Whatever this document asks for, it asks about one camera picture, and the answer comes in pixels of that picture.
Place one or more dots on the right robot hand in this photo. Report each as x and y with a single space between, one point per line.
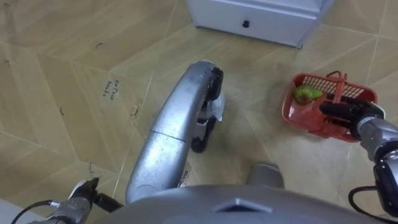
348 113

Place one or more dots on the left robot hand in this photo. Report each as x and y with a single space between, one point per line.
90 193

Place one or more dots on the red plastic basket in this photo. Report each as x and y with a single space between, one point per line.
311 115

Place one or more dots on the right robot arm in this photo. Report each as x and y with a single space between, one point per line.
381 149

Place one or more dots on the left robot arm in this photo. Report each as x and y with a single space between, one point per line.
66 211

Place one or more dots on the green pear soft toy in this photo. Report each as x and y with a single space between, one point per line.
306 94

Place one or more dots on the robot legs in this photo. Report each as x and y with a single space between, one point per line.
174 130

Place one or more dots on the white cabinet with drawer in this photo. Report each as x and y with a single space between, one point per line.
258 20

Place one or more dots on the robot body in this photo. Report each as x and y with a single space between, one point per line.
236 208

